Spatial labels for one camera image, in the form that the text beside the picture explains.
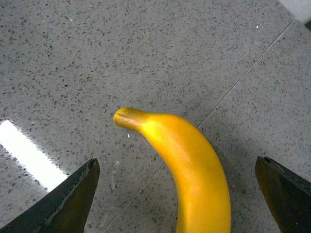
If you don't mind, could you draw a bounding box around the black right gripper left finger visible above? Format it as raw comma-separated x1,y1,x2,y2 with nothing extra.
0,158,100,233

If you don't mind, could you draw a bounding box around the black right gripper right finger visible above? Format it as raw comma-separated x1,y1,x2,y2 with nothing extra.
255,157,311,233

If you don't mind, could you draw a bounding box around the curved yellow banana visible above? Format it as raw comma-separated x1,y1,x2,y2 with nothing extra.
113,107,231,233

